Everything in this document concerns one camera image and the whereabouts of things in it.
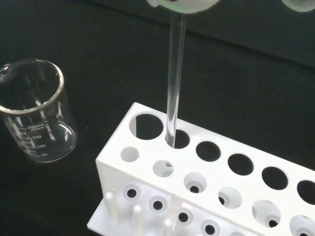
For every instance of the white test tube rack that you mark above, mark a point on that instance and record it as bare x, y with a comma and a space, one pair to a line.
209, 172

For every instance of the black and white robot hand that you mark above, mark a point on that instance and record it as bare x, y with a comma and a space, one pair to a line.
187, 5

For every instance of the clear glass beaker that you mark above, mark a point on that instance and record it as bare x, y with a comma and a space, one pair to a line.
37, 118

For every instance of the black bench cloth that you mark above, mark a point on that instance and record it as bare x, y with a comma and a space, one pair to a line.
233, 73

